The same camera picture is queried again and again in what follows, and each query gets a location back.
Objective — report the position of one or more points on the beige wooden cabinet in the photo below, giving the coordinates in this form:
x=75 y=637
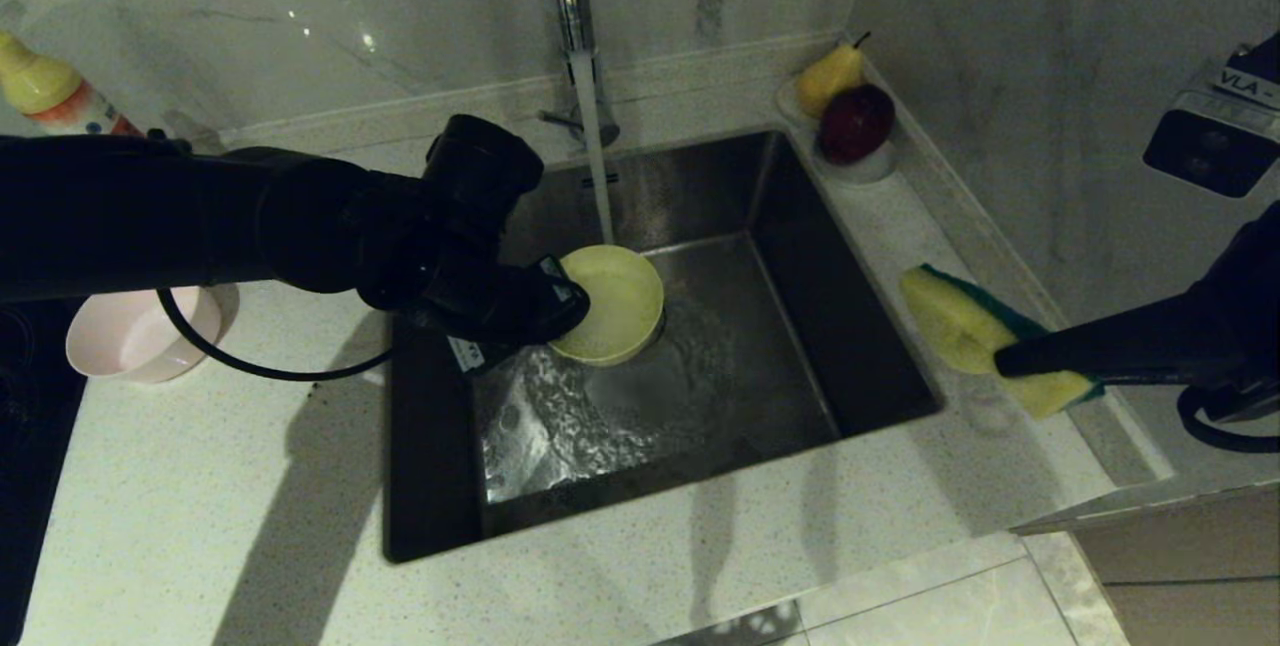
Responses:
x=1190 y=566

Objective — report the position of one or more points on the dark red apple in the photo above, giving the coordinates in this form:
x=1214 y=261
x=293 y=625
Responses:
x=857 y=122

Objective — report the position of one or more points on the stainless steel sink basin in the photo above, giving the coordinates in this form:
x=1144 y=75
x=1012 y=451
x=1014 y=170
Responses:
x=800 y=346

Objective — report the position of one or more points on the black induction cooktop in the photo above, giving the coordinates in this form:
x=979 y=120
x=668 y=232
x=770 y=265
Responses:
x=30 y=476

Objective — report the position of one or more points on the orange label dish soap bottle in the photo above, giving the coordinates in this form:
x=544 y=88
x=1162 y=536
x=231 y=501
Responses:
x=50 y=91

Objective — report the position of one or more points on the pink plastic bowl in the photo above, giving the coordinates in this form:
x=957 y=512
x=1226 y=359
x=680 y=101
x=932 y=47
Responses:
x=130 y=336

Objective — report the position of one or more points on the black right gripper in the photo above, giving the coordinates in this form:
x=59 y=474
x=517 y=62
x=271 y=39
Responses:
x=1245 y=326

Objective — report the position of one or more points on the running water stream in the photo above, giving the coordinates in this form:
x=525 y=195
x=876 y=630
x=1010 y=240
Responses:
x=598 y=156

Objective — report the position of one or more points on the small white dish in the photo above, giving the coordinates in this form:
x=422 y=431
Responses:
x=868 y=172

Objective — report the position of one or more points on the yellow plastic bowl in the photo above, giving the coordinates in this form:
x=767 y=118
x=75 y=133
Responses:
x=620 y=306

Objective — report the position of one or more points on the yellow pear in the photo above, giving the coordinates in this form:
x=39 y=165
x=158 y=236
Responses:
x=828 y=76

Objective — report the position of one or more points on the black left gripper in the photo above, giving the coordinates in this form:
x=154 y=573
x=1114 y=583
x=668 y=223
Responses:
x=490 y=306

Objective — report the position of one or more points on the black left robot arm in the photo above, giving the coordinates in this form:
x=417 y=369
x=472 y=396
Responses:
x=200 y=216

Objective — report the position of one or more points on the green and yellow sponge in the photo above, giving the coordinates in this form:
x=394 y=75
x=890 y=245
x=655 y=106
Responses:
x=950 y=326

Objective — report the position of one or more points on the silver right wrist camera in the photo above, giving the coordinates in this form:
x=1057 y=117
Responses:
x=1215 y=136

